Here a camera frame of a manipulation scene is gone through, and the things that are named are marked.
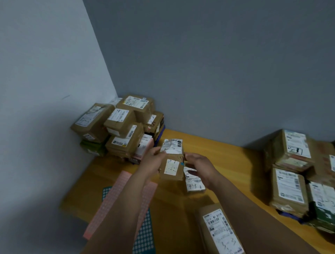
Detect person's right hand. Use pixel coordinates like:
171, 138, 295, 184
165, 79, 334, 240
184, 152, 223, 190

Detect person's left hand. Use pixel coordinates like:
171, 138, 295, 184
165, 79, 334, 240
138, 146, 169, 180

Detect small tall box white labels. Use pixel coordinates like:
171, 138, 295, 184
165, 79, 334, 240
159, 139, 185, 181

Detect box with black KARRIE band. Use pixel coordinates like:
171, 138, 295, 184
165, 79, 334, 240
143, 112, 165, 142

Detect pink dot sticker sheet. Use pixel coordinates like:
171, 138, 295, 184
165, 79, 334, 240
83, 170, 158, 240

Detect box marked 3-3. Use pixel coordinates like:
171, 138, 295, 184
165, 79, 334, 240
198, 204, 245, 254

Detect teal sticker sheet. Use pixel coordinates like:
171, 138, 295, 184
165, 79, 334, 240
102, 186, 157, 254

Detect box marked 5-3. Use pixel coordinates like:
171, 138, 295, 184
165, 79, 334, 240
70, 103, 114, 143

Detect dark green box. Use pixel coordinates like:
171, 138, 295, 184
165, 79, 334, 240
307, 182, 335, 233

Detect person's right forearm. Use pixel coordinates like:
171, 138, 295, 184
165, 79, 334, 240
212, 175, 320, 254

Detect person's left forearm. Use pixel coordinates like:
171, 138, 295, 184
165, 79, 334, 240
81, 171, 157, 254

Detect blue plastic grid pallet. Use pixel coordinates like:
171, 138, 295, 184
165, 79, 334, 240
154, 125, 166, 147
277, 209, 304, 223

